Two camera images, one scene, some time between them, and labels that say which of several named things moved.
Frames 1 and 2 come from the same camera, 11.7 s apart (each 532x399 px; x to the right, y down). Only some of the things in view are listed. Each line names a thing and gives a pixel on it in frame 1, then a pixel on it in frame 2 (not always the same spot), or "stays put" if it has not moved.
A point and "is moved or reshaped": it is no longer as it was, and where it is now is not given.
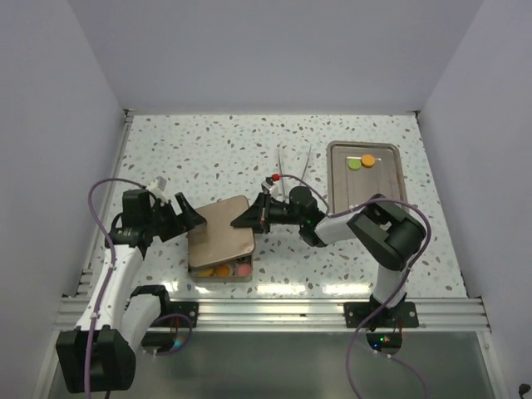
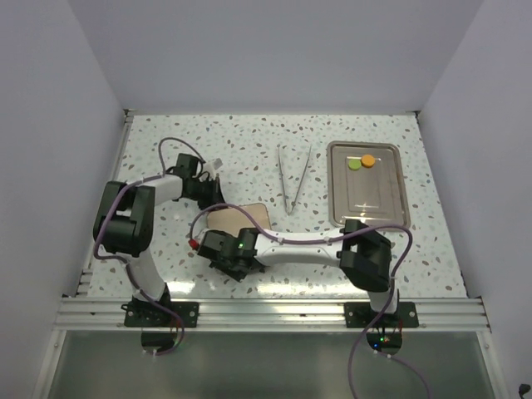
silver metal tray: (360, 171) stays put
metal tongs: (302, 175) stays put
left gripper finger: (191, 219) → (210, 193)
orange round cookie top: (367, 160) stays put
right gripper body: (276, 214) → (226, 263)
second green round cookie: (354, 165) stays put
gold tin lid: (219, 240) is moved or reshaped
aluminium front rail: (230, 314) stays put
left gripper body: (165, 223) → (195, 192)
